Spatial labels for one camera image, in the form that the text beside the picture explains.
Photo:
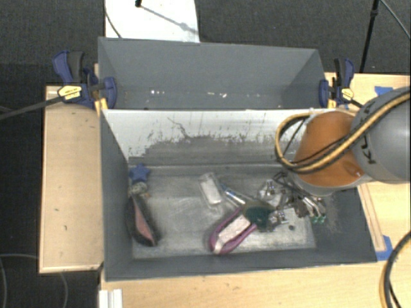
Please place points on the grey metal bin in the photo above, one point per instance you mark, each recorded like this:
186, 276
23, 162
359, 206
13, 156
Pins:
192, 75

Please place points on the pale wood board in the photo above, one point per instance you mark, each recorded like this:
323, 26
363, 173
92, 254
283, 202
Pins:
70, 178

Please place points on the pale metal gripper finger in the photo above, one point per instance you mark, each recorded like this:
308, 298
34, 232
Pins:
270, 189
280, 218

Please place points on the blue and silver tube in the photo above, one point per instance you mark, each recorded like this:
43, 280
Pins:
236, 197

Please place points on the blue star-shaped toy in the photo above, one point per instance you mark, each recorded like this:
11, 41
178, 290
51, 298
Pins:
139, 173

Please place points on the grey speckled lump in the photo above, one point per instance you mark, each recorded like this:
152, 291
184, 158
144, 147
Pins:
138, 190

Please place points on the clear plastic cup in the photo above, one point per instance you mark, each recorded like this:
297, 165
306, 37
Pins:
211, 189

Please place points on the dark green pad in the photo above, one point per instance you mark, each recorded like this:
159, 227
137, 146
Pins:
258, 215

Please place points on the black and pink shoe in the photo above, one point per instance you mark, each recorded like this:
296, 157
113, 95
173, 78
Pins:
141, 223

